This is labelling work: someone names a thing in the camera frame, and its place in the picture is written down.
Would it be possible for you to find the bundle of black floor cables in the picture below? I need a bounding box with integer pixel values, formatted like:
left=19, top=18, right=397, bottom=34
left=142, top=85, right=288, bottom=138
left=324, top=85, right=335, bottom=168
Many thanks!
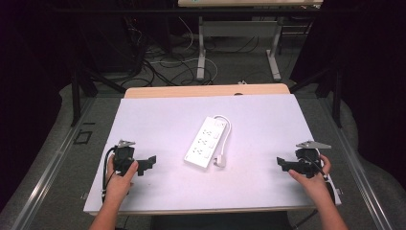
left=119, top=17, right=214, bottom=88

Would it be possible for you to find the white table mat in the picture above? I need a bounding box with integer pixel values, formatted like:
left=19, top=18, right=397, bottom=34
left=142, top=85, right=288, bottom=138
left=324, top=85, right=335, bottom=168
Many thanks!
left=83, top=93, right=342, bottom=216

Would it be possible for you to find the aluminium floor rail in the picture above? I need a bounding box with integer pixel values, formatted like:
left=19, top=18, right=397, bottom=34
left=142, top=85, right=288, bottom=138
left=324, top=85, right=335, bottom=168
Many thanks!
left=9, top=97, right=96, bottom=230
left=320, top=97, right=395, bottom=230

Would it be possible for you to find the black square floor socket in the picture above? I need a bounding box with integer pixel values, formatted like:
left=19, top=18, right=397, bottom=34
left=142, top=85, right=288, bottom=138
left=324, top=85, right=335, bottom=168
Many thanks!
left=73, top=129, right=94, bottom=146

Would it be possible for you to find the white power strip cable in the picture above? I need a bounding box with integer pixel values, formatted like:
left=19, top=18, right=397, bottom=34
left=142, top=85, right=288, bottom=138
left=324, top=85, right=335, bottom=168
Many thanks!
left=213, top=114, right=233, bottom=158

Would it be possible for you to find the person's dark clothing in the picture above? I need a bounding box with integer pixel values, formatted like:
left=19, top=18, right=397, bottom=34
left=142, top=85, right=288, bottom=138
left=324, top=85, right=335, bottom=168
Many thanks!
left=149, top=211, right=293, bottom=230

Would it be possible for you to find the white power plug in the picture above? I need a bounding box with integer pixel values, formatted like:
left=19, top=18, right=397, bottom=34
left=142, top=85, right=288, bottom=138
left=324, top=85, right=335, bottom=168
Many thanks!
left=213, top=154, right=227, bottom=168

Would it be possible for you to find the person's right hand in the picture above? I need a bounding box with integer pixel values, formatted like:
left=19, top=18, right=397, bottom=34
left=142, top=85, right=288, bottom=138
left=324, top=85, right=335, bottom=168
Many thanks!
left=287, top=153, right=333, bottom=199

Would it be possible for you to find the person's left hand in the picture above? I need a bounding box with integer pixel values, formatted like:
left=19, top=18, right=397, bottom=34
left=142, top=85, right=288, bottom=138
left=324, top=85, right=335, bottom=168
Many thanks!
left=104, top=154, right=140, bottom=205

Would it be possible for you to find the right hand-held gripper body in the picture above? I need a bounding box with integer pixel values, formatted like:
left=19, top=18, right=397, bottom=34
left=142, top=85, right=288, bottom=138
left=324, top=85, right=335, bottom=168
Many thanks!
left=294, top=140, right=332, bottom=179

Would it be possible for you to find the wooden table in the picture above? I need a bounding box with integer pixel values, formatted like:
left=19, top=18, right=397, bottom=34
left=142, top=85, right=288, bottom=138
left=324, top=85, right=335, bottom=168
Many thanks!
left=89, top=83, right=320, bottom=217

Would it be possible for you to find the white power strip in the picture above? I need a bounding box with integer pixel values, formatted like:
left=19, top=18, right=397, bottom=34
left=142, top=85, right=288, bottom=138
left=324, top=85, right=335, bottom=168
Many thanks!
left=183, top=116, right=228, bottom=170

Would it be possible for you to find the white floor cable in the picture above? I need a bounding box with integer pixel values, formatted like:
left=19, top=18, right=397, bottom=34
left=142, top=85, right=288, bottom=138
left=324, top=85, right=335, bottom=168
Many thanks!
left=149, top=16, right=219, bottom=84

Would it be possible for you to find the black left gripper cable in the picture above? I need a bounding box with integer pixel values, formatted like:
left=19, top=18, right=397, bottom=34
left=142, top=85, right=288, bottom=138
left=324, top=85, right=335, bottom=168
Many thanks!
left=101, top=146, right=118, bottom=203

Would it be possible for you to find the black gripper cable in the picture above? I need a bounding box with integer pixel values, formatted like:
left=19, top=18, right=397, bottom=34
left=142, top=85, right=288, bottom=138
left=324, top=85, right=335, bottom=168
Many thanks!
left=305, top=154, right=337, bottom=205
left=101, top=146, right=118, bottom=203

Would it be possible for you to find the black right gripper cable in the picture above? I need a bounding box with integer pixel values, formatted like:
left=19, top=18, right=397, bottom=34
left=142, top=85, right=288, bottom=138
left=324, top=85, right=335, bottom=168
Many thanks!
left=305, top=154, right=337, bottom=205

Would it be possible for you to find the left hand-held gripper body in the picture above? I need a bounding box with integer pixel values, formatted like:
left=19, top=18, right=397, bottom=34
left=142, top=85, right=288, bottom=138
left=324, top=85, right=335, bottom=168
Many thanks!
left=113, top=139, right=142, bottom=177

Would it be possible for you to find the white desk with metal legs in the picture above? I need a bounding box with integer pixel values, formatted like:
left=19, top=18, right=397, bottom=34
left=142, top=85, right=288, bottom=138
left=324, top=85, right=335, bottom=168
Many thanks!
left=177, top=0, right=324, bottom=82

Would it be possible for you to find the black metal stand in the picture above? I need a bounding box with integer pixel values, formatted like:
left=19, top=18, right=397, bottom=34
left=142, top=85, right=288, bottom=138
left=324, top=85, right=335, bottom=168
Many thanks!
left=288, top=61, right=343, bottom=129
left=70, top=60, right=127, bottom=127

